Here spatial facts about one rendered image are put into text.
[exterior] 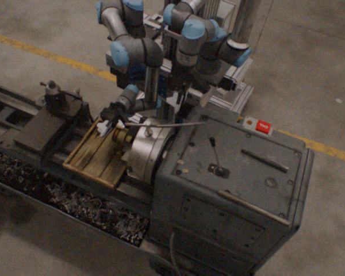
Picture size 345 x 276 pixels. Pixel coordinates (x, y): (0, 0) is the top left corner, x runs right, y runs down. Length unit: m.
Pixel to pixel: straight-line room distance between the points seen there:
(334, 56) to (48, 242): 3.63
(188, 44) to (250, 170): 0.57
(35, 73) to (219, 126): 2.52
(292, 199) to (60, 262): 1.69
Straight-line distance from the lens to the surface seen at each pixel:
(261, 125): 1.58
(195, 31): 1.22
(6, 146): 1.97
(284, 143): 1.57
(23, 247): 2.66
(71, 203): 2.06
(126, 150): 1.58
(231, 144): 1.48
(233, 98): 3.19
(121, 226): 1.98
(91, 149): 1.87
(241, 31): 1.69
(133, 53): 1.59
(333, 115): 3.76
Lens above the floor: 2.40
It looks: 52 degrees down
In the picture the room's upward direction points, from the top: 8 degrees clockwise
